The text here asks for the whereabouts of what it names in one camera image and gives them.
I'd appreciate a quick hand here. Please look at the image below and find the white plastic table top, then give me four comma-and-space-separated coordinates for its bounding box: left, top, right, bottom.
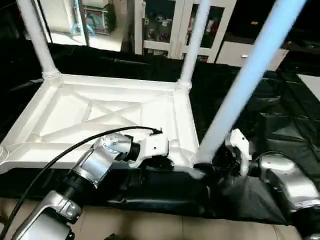
0, 74, 207, 177

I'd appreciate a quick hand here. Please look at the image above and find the white plastic table leg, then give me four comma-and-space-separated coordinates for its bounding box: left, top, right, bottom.
192, 0, 307, 168
16, 0, 61, 81
177, 0, 212, 91

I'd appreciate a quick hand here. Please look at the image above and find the black work mat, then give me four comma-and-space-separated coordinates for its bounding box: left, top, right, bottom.
0, 42, 320, 226

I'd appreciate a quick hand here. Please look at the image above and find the white drawer unit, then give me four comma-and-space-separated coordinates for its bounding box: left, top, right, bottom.
215, 41, 288, 71

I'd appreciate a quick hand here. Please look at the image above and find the white flat board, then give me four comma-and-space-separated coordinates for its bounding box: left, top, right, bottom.
300, 74, 320, 101

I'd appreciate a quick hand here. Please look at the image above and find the white glass door cabinet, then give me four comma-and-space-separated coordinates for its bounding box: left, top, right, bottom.
134, 0, 237, 63

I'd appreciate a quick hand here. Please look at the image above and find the colourful toy box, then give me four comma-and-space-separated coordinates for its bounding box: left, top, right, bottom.
82, 2, 117, 35

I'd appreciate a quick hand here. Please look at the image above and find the dark bookshelf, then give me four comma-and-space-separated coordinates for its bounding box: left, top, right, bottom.
235, 0, 320, 51

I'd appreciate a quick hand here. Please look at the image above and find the white framed glass door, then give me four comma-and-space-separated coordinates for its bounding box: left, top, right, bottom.
40, 0, 133, 51

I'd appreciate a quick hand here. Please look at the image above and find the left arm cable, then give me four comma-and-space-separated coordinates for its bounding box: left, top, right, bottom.
0, 126, 163, 240

